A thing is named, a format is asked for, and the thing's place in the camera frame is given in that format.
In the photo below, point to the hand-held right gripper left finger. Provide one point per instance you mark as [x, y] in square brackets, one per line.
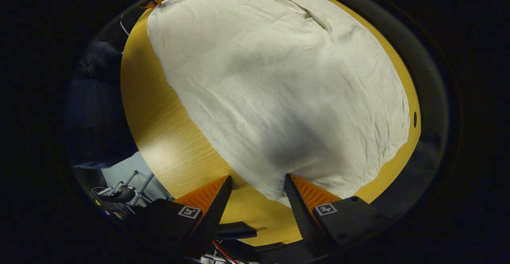
[213, 216]

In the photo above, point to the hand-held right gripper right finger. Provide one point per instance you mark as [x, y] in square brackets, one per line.
[303, 220]

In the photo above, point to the person's dark blue trousers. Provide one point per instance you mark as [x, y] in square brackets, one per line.
[95, 116]

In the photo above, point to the white jeans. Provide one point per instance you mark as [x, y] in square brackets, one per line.
[279, 77]

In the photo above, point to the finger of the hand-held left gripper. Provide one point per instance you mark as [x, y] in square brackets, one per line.
[151, 3]

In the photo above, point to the grey metal stand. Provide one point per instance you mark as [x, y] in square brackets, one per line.
[123, 194]

